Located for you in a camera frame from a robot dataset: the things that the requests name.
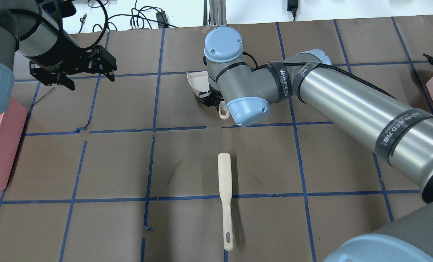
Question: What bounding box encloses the black power adapter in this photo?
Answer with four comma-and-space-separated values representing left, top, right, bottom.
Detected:
155, 11, 169, 28

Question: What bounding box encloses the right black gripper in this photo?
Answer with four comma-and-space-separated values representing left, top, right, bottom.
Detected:
199, 85, 224, 110

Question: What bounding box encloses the cream plastic dustpan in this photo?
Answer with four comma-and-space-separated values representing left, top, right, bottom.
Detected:
186, 71, 230, 120

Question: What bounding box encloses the pink plastic bin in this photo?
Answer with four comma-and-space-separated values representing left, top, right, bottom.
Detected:
0, 98, 28, 191

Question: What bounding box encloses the aluminium frame post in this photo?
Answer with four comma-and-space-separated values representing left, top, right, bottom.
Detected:
209, 0, 227, 29

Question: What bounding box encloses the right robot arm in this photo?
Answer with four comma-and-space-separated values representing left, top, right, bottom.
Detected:
204, 26, 433, 262

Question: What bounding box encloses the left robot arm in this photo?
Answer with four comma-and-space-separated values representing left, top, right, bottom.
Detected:
0, 0, 117, 115

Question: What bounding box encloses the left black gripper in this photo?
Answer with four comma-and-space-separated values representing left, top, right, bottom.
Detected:
29, 37, 117, 91

